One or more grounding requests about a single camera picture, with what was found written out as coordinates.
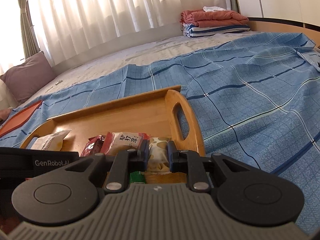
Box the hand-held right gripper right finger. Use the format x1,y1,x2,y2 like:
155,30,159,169
167,141,253,193

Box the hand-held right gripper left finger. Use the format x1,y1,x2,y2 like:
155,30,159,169
64,139,150,193

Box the cream brown-spotted snack packet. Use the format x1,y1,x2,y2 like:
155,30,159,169
146,137,172,174

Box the pink white snack packet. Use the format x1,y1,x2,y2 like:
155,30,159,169
101,132,150,157

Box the green snack packet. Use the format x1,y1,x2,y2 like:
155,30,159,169
129,171,146,184

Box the wooden tray with handles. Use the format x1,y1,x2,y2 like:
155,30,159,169
19,85,206,184

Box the red snack packet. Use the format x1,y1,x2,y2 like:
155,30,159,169
79,135,107,157

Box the red plastic tray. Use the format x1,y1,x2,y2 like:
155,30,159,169
0,100,43,138

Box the purple pillow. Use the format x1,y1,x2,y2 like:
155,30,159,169
0,51,56,104

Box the blue plaid bedsheet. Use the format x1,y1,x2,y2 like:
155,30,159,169
0,32,320,178

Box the white quilted mattress pad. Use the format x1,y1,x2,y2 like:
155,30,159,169
20,29,265,105

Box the folded striped blanket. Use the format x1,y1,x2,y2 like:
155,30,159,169
182,23,251,38

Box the white sheer curtain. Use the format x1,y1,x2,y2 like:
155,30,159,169
27,0,233,68

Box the folded pink blanket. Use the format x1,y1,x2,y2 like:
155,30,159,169
180,9,250,28

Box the folded white cloth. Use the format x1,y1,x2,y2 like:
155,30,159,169
203,6,227,13

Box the wooden bed frame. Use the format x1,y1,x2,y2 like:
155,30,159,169
247,17,320,46

